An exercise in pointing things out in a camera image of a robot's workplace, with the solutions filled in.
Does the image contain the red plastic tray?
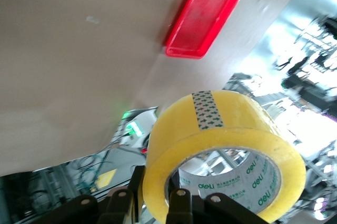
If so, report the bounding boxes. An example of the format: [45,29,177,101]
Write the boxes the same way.
[164,0,245,59]

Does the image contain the yellow packing tape roll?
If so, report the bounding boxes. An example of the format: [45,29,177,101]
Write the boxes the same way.
[142,89,308,223]

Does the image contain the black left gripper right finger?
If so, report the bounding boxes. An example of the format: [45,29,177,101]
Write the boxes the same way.
[165,188,193,224]

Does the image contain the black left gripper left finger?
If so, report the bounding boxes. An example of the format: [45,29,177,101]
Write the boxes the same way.
[128,166,145,222]

